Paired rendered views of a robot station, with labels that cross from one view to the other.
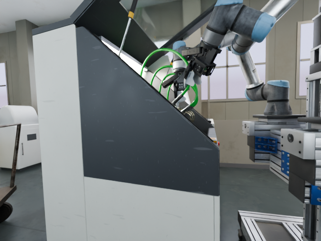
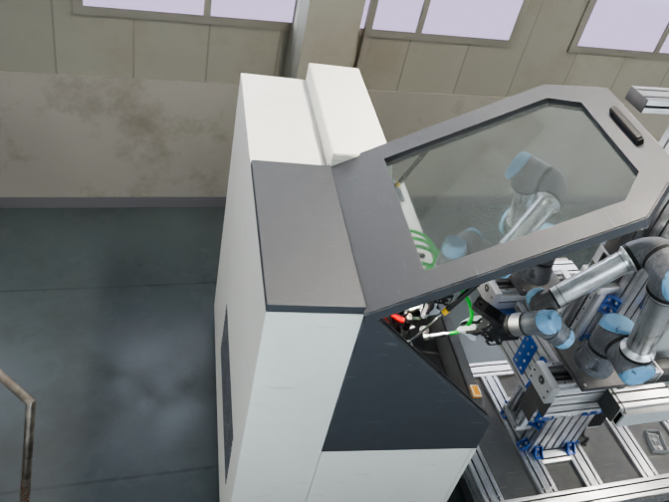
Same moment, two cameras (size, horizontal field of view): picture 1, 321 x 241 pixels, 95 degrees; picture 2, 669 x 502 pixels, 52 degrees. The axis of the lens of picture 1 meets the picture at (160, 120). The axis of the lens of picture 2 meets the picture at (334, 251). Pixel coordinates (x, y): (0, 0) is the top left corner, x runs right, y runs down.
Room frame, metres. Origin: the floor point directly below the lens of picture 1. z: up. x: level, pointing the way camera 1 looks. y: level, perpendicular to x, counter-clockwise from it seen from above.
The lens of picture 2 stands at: (-0.39, 1.30, 2.81)
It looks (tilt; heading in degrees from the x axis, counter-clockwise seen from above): 39 degrees down; 323
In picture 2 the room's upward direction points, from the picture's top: 14 degrees clockwise
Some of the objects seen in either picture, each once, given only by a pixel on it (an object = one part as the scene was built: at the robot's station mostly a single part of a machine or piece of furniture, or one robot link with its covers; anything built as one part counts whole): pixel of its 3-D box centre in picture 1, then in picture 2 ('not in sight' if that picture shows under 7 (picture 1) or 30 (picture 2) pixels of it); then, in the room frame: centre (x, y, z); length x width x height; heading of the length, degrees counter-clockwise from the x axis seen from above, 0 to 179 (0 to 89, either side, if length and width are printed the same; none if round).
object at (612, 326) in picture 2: not in sight; (613, 334); (0.51, -0.68, 1.20); 0.13 x 0.12 x 0.14; 163
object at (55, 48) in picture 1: (132, 147); (264, 312); (1.37, 0.27, 0.75); 1.40 x 0.28 x 1.50; 161
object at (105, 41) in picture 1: (129, 58); not in sight; (0.97, 0.19, 1.43); 0.54 x 0.03 x 0.02; 161
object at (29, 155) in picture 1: (21, 136); not in sight; (3.10, 2.95, 0.65); 0.63 x 0.56 x 1.29; 78
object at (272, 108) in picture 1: (277, 107); (537, 264); (1.00, -0.79, 1.09); 0.15 x 0.15 x 0.10
